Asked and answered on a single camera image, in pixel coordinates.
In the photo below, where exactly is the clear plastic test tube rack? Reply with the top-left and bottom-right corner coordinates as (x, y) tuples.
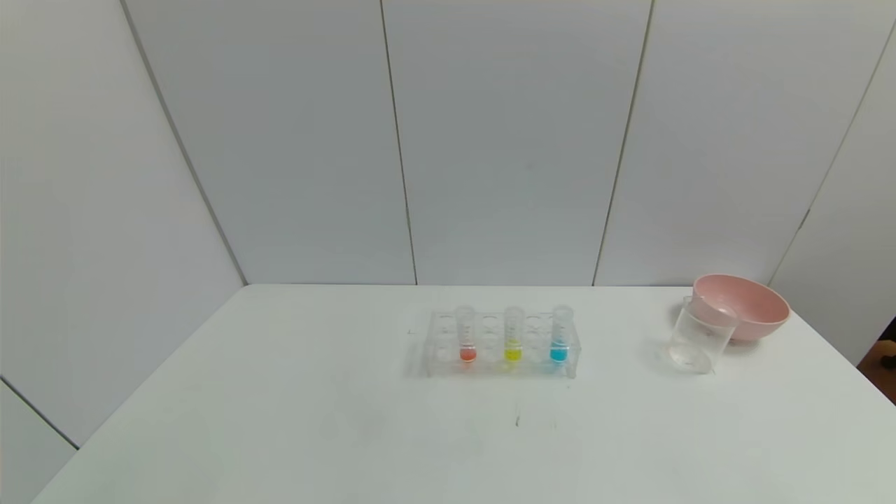
(423, 310), (582, 379)

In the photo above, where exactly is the red pigment test tube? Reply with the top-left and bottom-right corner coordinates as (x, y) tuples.
(455, 305), (478, 363)

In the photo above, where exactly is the yellow pigment test tube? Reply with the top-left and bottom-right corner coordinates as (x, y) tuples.
(503, 306), (525, 363)

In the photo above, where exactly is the pink bowl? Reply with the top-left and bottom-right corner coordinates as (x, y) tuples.
(692, 274), (792, 343)

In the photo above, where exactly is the blue pigment test tube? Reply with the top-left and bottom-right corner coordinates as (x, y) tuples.
(551, 304), (575, 363)

